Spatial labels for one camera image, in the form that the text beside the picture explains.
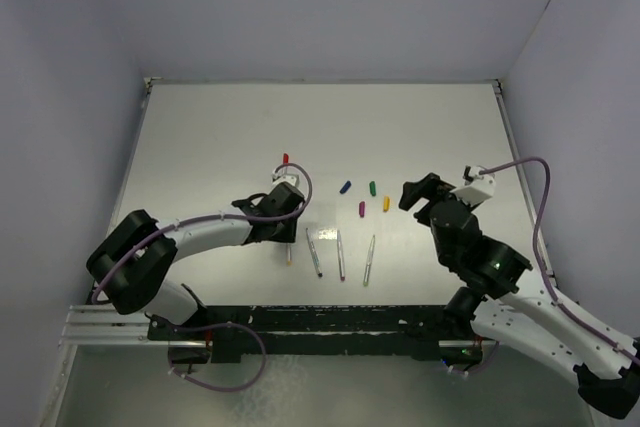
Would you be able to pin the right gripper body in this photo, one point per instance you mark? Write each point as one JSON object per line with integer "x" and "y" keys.
{"x": 430, "y": 189}

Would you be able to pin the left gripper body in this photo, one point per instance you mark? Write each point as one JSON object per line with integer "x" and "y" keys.
{"x": 285, "y": 232}

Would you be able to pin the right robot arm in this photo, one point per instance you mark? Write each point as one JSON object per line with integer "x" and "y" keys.
{"x": 506, "y": 298}

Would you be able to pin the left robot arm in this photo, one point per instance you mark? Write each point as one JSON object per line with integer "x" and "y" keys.
{"x": 131, "y": 265}

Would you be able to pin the blue-ended white marker pen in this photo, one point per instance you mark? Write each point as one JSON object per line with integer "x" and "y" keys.
{"x": 313, "y": 253}

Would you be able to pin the blue pen cap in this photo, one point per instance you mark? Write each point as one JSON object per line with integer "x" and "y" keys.
{"x": 346, "y": 186}

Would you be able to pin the purple-ended white marker pen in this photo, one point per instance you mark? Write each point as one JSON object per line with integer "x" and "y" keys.
{"x": 340, "y": 256}

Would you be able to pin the green-ended white marker pen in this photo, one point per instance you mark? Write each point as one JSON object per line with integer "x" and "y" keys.
{"x": 369, "y": 261}

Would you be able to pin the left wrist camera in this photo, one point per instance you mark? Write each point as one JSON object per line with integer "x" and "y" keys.
{"x": 281, "y": 175}

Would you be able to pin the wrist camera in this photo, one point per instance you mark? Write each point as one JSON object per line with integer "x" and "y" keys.
{"x": 281, "y": 175}
{"x": 477, "y": 188}

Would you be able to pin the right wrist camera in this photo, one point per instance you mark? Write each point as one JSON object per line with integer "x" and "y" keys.
{"x": 477, "y": 188}

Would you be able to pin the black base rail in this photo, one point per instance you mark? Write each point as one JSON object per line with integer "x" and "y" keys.
{"x": 229, "y": 333}

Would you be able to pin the aluminium rail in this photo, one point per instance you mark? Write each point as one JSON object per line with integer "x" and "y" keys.
{"x": 91, "y": 325}

